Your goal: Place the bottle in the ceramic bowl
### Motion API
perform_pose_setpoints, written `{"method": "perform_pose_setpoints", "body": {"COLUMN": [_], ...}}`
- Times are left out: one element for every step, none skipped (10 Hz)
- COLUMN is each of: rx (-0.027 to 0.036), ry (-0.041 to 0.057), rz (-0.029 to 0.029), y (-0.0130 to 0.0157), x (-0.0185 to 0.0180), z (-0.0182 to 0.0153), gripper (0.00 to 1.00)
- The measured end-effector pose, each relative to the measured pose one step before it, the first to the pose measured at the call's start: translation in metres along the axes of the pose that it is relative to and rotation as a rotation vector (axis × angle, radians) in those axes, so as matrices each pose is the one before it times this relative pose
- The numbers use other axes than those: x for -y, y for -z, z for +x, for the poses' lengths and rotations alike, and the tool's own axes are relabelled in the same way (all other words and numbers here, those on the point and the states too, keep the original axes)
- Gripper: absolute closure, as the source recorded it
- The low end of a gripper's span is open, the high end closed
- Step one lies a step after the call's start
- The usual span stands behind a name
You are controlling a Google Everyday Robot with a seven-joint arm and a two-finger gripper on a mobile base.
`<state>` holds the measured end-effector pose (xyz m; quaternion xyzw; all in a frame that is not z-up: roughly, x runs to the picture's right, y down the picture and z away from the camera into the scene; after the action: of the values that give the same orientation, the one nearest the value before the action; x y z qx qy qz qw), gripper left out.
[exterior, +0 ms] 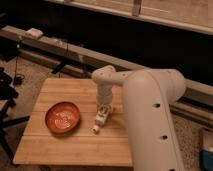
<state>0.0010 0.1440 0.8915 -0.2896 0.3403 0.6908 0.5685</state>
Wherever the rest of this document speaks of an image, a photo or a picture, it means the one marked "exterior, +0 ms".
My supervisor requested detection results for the small white box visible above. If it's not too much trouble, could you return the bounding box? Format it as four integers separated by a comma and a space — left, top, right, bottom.
26, 28, 43, 38

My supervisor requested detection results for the orange ceramic bowl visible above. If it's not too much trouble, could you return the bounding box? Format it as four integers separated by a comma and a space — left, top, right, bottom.
45, 101, 80, 134

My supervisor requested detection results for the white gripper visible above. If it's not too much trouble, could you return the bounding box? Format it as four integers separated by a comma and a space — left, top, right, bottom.
96, 84, 114, 114

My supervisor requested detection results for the white bottle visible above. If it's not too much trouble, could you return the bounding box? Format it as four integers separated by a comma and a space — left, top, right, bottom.
92, 105, 109, 134

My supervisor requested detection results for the wooden table board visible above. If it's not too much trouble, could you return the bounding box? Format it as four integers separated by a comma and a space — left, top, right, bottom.
14, 78, 132, 167

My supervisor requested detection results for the blue white container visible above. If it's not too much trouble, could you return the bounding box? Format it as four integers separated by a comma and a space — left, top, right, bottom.
199, 130, 213, 171

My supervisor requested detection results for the wooden window sill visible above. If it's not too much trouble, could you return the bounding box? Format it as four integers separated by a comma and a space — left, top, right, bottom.
45, 0, 213, 36

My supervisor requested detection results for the black chair base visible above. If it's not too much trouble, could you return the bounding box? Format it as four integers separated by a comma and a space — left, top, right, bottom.
0, 67, 29, 161

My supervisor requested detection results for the long wooden beam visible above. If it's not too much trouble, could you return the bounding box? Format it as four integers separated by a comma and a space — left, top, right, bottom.
0, 26, 213, 118

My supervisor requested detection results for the black cable with plug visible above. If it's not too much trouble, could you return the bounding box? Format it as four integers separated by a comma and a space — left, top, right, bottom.
12, 35, 26, 86

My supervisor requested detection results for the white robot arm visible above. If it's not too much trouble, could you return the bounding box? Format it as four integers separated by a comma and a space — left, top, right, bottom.
92, 65, 186, 171

